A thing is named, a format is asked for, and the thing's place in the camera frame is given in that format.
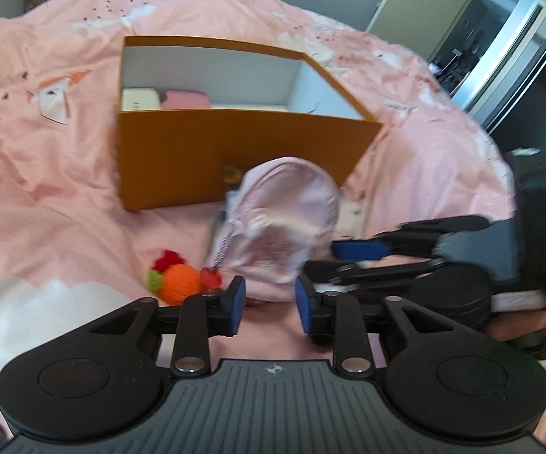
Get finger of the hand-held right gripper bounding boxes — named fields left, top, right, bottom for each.
left=301, top=257, right=450, bottom=288
left=330, top=215, right=491, bottom=262

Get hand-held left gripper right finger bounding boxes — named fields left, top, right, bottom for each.
left=294, top=274, right=468, bottom=375

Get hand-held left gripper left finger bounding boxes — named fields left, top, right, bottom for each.
left=85, top=277, right=247, bottom=375

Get orange crochet fruit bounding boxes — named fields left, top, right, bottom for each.
left=147, top=248, right=226, bottom=306

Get pink mini backpack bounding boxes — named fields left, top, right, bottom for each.
left=205, top=155, right=343, bottom=302

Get orange cardboard box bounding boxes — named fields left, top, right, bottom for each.
left=114, top=35, right=383, bottom=212

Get pink pouch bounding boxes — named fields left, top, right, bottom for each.
left=161, top=89, right=210, bottom=111

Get white box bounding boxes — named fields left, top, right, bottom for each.
left=121, top=86, right=161, bottom=112

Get pink printed blanket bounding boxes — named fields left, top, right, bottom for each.
left=0, top=0, right=546, bottom=454

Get white door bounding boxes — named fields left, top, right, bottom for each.
left=364, top=0, right=497, bottom=58

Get sliding door frame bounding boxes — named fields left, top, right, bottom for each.
left=461, top=0, right=546, bottom=134

